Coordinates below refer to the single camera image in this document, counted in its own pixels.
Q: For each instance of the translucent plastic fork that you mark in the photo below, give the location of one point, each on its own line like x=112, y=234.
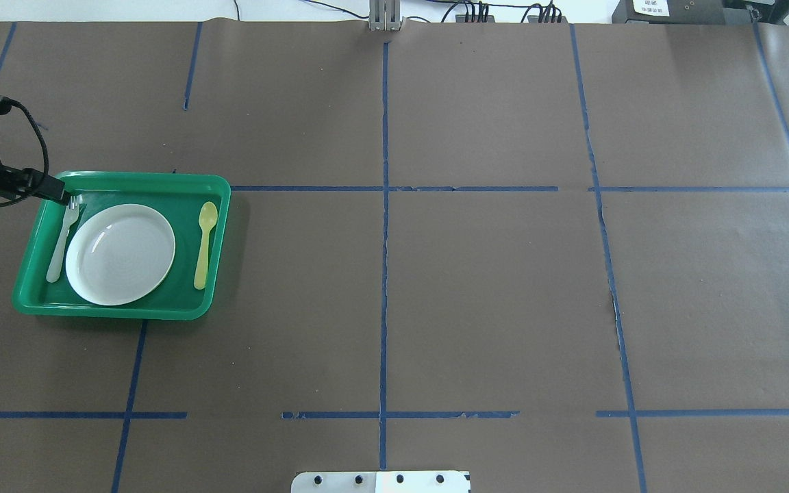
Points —
x=70, y=216

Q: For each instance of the white round plate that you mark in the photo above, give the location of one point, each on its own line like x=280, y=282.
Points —
x=120, y=255

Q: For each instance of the green plastic tray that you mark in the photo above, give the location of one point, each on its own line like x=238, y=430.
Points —
x=178, y=197

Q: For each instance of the yellow plastic spoon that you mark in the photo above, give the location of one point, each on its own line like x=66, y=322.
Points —
x=207, y=220

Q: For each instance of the black box device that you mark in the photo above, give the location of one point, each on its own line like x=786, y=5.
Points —
x=669, y=12

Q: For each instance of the aluminium frame post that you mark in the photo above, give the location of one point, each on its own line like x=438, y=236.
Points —
x=385, y=15

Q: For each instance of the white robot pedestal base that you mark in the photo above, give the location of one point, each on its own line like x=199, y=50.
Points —
x=383, y=481

